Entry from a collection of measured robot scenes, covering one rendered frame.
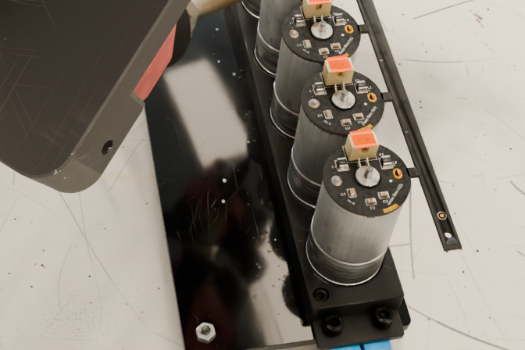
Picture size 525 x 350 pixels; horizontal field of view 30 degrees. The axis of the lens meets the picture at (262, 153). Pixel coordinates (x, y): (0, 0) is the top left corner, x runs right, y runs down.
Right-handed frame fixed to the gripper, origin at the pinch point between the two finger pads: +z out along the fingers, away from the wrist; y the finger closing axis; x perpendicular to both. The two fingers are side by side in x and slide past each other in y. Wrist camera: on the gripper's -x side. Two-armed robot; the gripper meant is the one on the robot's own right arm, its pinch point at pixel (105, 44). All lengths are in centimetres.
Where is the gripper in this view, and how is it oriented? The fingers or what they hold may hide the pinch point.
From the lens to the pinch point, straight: 24.9
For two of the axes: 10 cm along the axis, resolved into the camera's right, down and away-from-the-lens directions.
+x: -5.2, 8.5, -0.9
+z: 1.9, 2.1, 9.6
